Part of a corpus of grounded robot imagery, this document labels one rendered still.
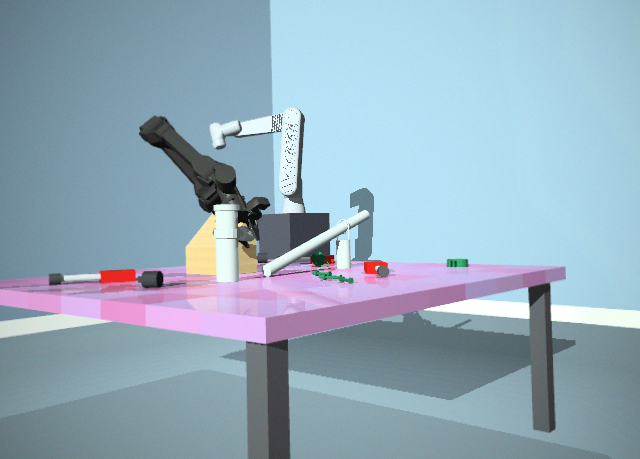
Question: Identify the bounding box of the white vertical post with cap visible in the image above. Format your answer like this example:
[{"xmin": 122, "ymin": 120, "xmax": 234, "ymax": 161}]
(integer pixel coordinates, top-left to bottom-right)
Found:
[{"xmin": 214, "ymin": 204, "xmax": 239, "ymax": 282}]

